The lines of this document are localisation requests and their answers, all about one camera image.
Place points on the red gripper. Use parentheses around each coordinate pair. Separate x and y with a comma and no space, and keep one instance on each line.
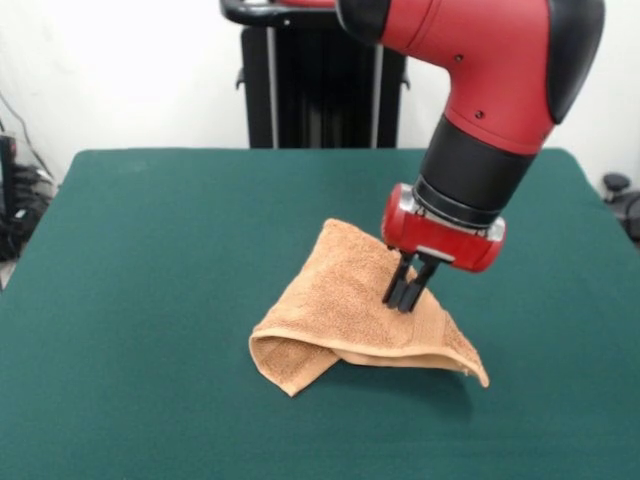
(440,240)

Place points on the tan terry towel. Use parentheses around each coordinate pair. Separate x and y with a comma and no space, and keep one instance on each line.
(340,300)

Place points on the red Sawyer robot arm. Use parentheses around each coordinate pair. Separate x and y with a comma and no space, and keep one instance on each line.
(490,75)

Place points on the dark green table cloth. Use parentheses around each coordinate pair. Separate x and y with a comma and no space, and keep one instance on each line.
(150,300)

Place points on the black equipment pile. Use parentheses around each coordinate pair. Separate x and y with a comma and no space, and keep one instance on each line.
(20,200)

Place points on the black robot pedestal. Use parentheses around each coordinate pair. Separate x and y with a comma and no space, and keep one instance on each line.
(325,100)

